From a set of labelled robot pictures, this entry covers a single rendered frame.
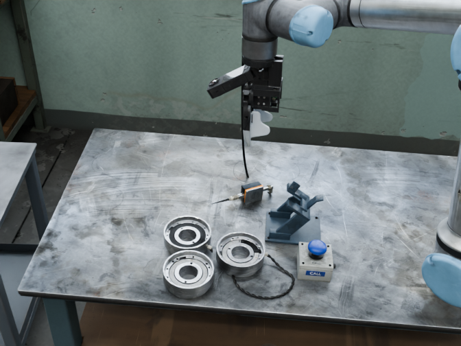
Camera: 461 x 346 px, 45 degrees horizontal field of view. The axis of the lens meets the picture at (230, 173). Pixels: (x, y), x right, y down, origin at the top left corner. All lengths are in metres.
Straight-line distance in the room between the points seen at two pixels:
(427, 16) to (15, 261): 1.59
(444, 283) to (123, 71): 2.12
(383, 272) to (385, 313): 0.11
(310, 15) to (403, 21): 0.17
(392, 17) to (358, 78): 1.72
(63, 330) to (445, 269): 0.82
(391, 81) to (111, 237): 1.88
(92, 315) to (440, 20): 1.03
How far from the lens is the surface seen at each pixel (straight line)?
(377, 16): 1.12
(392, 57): 2.79
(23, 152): 1.81
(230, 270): 1.19
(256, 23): 1.14
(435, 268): 1.06
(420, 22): 1.08
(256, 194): 1.37
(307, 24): 1.06
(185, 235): 1.28
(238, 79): 1.22
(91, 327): 1.46
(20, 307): 1.99
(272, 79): 1.21
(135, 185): 1.43
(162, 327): 1.44
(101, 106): 3.01
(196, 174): 1.46
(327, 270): 1.20
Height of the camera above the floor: 1.70
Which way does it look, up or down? 38 degrees down
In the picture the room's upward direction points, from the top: 3 degrees clockwise
